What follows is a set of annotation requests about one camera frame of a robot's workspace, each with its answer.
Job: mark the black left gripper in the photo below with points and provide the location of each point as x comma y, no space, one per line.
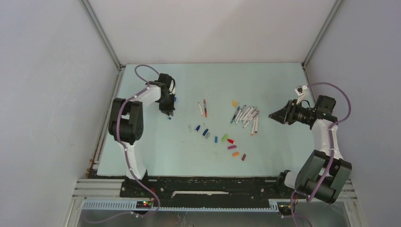
170,107

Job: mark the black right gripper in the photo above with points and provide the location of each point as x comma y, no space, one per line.
286,114

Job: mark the red gel pen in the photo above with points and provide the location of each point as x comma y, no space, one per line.
205,108

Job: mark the dark red cap marker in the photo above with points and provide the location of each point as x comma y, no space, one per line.
256,124

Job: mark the orange cap marker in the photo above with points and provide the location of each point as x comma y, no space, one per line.
253,126

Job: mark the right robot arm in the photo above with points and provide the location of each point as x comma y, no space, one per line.
325,172

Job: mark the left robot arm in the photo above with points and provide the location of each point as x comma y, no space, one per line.
126,122

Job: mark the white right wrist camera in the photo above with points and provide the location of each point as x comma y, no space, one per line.
302,92

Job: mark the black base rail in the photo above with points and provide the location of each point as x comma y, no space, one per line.
211,192

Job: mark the grey cable duct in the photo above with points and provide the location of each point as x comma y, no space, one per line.
135,205

